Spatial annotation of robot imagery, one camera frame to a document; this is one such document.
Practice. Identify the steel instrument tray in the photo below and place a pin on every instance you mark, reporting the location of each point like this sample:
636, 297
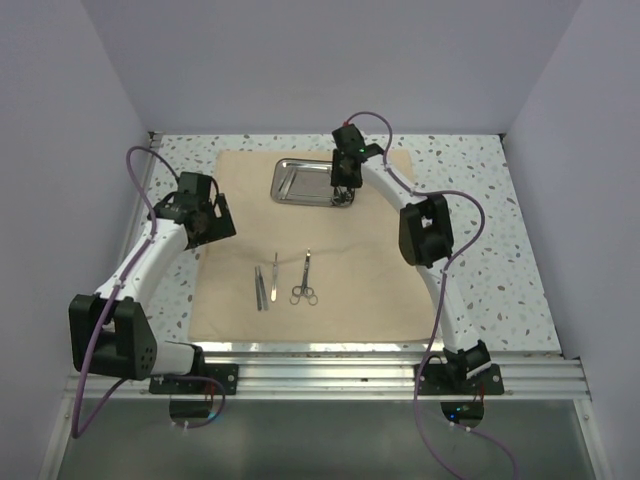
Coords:
302, 182

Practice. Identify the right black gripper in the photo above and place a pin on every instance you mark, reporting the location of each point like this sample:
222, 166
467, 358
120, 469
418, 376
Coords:
338, 178

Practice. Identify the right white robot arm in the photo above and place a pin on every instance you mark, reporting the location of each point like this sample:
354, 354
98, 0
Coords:
426, 242

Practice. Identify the aluminium frame rail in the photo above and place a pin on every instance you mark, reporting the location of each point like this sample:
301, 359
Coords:
391, 376

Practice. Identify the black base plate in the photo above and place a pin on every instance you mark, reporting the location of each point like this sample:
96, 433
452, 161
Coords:
434, 380
195, 382

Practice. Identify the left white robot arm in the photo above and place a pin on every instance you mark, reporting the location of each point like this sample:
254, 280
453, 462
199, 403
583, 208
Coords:
110, 332

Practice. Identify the steel scalpel handle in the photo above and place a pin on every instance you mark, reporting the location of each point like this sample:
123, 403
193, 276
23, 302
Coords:
264, 302
274, 280
257, 289

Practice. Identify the beige surgical drape cloth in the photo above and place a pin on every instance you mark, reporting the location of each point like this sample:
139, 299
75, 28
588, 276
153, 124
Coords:
341, 274

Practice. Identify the small steel scissors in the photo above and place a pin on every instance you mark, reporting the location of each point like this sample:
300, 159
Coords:
305, 272

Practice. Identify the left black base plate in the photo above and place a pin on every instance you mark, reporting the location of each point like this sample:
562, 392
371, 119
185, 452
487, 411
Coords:
195, 382

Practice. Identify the large steel scissors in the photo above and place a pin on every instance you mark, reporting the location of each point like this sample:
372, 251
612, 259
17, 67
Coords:
342, 197

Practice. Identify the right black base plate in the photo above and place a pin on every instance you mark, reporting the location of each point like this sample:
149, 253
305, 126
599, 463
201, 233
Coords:
434, 380

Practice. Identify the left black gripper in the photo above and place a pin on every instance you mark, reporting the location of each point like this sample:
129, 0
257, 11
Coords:
222, 226

